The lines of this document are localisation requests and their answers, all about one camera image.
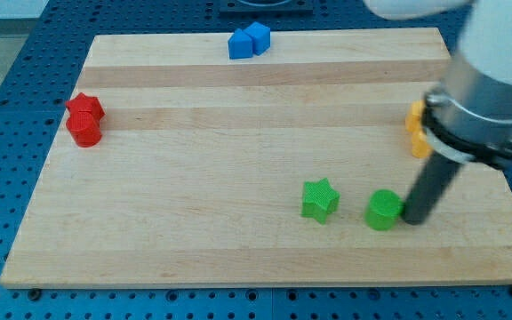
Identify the green cylinder block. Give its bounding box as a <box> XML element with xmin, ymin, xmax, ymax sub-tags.
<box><xmin>364</xmin><ymin>189</ymin><xmax>404</xmax><ymax>231</ymax></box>

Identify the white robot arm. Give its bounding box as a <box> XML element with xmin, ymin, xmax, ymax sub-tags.
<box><xmin>421</xmin><ymin>0</ymin><xmax>512</xmax><ymax>169</ymax></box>

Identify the green star block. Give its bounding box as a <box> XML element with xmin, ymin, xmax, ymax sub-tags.
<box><xmin>301</xmin><ymin>178</ymin><xmax>340</xmax><ymax>225</ymax></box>

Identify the yellow star block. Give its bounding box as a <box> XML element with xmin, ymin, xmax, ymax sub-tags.
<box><xmin>404</xmin><ymin>100</ymin><xmax>425</xmax><ymax>133</ymax></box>

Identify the red star block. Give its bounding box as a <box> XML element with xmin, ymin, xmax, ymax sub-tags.
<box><xmin>65</xmin><ymin>92</ymin><xmax>105</xmax><ymax>121</ymax></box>

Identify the wooden board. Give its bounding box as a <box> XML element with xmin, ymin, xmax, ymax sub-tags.
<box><xmin>0</xmin><ymin>28</ymin><xmax>512</xmax><ymax>289</ymax></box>

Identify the blue pentagon block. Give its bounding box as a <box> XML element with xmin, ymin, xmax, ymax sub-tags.
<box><xmin>228</xmin><ymin>28</ymin><xmax>253</xmax><ymax>60</ymax></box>

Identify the blue cube block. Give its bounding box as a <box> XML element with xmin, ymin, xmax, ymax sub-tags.
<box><xmin>244</xmin><ymin>21</ymin><xmax>271</xmax><ymax>55</ymax></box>

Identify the yellow cylinder block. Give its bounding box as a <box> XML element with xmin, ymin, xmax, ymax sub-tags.
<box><xmin>411</xmin><ymin>129</ymin><xmax>433</xmax><ymax>158</ymax></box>

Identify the red cylinder block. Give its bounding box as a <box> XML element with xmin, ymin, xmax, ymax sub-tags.
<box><xmin>66</xmin><ymin>112</ymin><xmax>102</xmax><ymax>148</ymax></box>

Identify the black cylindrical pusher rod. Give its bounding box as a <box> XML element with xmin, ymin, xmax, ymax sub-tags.
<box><xmin>402</xmin><ymin>152</ymin><xmax>462</xmax><ymax>225</ymax></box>

